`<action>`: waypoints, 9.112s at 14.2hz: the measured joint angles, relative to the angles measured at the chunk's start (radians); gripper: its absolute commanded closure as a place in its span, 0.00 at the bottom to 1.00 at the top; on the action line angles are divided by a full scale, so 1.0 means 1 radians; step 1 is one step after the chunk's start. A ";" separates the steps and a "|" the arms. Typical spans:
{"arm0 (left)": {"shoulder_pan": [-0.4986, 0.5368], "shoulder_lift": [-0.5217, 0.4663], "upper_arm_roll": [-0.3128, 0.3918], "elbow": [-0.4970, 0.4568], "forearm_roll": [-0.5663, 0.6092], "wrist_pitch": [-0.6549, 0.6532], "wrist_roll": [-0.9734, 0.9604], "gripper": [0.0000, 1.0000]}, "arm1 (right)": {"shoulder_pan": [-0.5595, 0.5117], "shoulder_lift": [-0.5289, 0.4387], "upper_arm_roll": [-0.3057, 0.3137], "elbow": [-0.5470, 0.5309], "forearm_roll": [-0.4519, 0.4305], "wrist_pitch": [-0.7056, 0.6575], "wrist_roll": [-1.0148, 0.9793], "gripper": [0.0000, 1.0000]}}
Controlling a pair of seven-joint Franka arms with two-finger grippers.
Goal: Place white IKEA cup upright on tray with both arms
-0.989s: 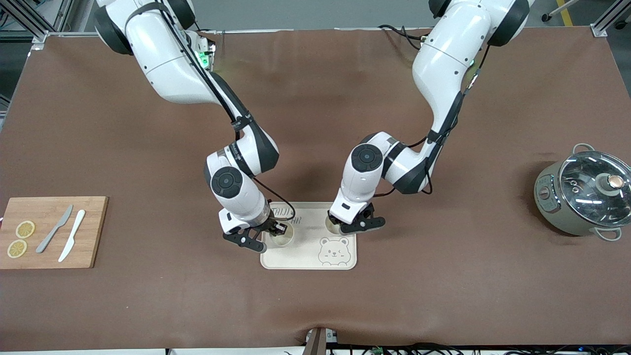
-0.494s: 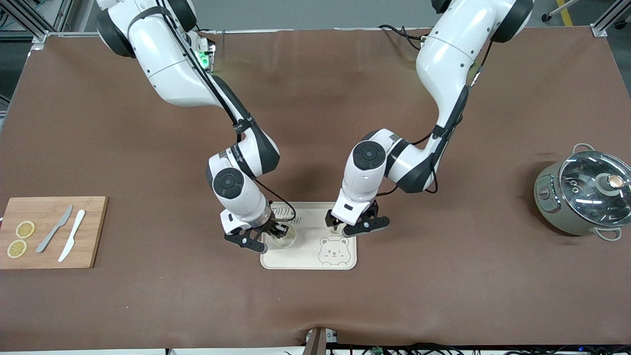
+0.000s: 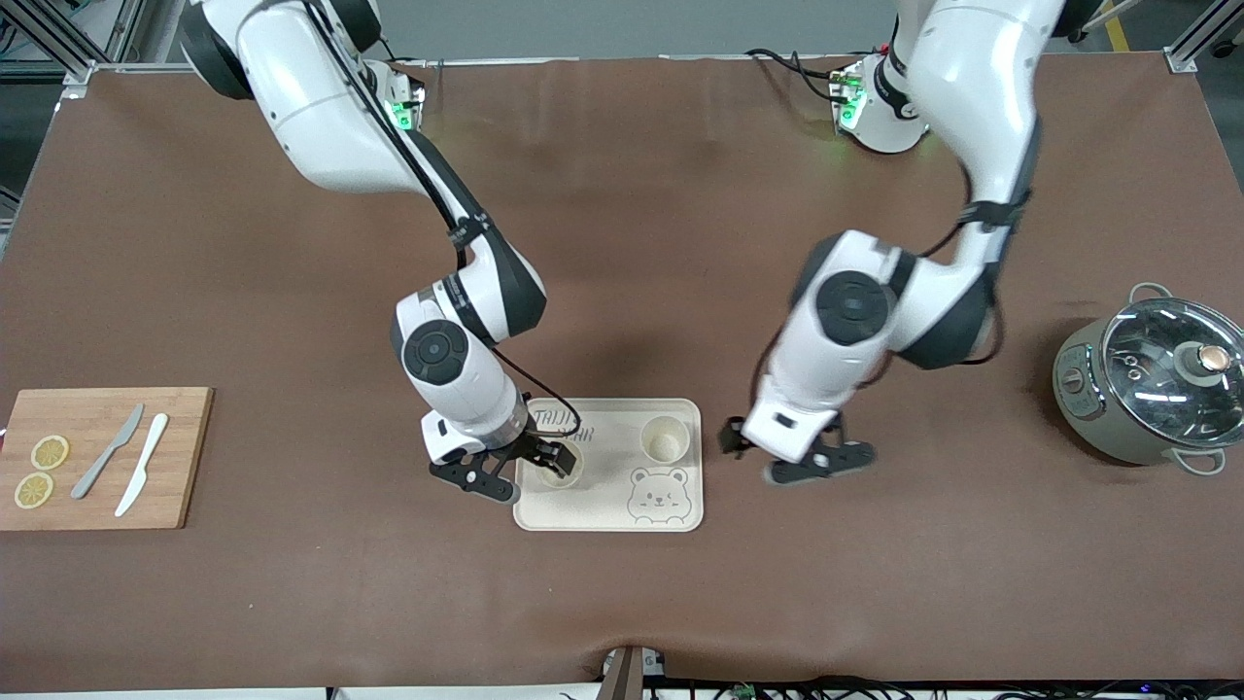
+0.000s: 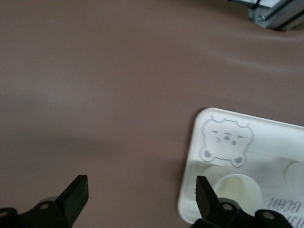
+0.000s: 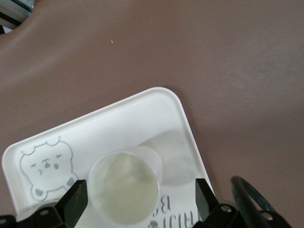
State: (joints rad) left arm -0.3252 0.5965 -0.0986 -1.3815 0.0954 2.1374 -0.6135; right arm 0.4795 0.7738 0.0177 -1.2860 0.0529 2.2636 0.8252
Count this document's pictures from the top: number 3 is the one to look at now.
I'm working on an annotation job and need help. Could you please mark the white plastic cup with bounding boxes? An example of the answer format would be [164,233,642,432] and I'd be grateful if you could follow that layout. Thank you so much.
[639,415,692,463]
[535,447,586,489]

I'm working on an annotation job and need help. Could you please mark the beige tray with bear print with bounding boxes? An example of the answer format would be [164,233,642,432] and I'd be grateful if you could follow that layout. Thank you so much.
[513,398,704,533]

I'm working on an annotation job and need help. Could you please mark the white plastic knife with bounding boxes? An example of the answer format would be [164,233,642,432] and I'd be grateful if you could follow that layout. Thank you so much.
[115,413,169,518]

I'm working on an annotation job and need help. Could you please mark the green electric cooking pot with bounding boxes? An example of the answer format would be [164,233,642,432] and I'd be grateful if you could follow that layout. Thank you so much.
[1053,282,1244,475]

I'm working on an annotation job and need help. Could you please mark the grey plastic knife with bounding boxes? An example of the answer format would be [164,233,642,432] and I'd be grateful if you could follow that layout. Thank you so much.
[71,403,145,501]

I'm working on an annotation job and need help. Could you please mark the glass pot lid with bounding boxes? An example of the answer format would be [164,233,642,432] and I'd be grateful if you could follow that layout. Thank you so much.
[1101,297,1244,450]

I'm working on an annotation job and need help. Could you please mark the wooden cutting board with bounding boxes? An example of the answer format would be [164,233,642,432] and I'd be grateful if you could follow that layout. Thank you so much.
[0,387,214,532]

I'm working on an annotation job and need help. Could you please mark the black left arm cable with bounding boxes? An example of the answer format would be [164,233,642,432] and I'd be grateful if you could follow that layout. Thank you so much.
[743,156,1007,438]

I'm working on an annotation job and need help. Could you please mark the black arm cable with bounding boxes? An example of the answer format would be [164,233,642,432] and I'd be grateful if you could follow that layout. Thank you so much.
[743,156,1007,438]
[301,0,584,443]

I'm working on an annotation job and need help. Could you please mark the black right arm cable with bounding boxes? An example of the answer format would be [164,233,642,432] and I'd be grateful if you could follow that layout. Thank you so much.
[301,0,584,443]

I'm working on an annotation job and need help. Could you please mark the metal bracket at table edge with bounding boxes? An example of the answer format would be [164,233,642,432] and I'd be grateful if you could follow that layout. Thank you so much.
[598,645,670,700]

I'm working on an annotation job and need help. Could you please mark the aluminium frame profile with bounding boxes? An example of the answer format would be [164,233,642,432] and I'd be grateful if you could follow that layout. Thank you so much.
[0,0,127,88]
[1164,0,1244,74]

